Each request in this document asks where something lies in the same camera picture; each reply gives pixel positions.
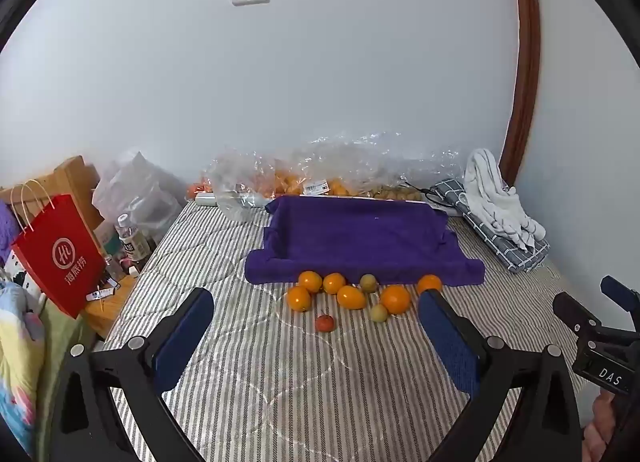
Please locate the clear plastic bag of oranges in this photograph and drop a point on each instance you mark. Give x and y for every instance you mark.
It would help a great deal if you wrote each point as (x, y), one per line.
(290, 182)

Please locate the clear water bottle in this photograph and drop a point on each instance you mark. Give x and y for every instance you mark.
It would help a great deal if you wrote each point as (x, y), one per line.
(131, 242)

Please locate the brown wooden door frame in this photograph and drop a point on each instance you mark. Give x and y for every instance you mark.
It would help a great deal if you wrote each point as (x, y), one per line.
(525, 62)

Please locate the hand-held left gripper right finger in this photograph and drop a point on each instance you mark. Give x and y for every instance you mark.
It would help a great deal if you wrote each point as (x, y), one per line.
(447, 342)

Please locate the colourful printed blanket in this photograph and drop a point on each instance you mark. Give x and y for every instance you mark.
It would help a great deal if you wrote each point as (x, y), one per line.
(17, 367)

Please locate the oblong orange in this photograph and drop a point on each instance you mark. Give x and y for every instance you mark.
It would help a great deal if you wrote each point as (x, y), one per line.
(350, 296)

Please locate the red paper bag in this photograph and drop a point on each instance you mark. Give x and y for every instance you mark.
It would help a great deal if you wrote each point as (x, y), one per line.
(55, 262)

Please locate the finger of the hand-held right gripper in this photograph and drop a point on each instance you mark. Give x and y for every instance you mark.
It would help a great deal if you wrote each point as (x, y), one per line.
(575, 311)
(620, 293)

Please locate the large orange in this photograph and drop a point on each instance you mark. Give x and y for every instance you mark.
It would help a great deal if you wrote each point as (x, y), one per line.
(395, 299)
(429, 283)

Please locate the clear plastic bag of longans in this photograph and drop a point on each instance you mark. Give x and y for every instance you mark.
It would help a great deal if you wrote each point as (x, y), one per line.
(390, 182)

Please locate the small round orange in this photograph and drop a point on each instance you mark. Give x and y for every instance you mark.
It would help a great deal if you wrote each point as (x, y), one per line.
(299, 298)
(310, 280)
(334, 283)

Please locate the small red fruit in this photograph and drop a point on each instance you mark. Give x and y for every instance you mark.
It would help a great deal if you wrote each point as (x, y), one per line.
(324, 323)

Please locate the purple towel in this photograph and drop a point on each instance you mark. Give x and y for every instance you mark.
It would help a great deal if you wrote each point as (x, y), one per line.
(350, 237)

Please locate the grey striped bedsheet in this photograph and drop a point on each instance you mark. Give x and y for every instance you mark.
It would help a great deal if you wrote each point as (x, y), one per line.
(275, 382)

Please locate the white patterned box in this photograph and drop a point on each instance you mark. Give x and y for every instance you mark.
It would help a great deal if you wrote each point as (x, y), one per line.
(20, 274)

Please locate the small white tube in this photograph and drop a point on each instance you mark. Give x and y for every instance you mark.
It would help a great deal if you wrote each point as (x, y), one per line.
(102, 292)

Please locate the white striped towel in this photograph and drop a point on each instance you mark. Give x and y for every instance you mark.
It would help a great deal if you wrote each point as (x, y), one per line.
(495, 202)

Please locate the purple fluffy cloth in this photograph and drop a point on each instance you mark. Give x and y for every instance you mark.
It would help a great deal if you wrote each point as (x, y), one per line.
(6, 229)

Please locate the white plastic bag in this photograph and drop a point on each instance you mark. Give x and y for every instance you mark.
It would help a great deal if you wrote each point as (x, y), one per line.
(135, 192)

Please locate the wooden bedside table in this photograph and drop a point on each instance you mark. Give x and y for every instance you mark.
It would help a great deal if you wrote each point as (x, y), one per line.
(112, 304)

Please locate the grey checked folded cloth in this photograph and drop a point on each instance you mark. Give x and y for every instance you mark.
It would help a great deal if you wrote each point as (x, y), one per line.
(500, 242)

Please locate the yellow-green round fruit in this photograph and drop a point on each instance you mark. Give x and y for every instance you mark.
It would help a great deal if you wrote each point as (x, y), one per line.
(369, 282)
(379, 313)

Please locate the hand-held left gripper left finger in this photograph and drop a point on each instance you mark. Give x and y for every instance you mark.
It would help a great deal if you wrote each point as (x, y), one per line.
(182, 337)

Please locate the person's right hand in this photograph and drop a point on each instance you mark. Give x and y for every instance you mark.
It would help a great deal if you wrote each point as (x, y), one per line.
(602, 434)

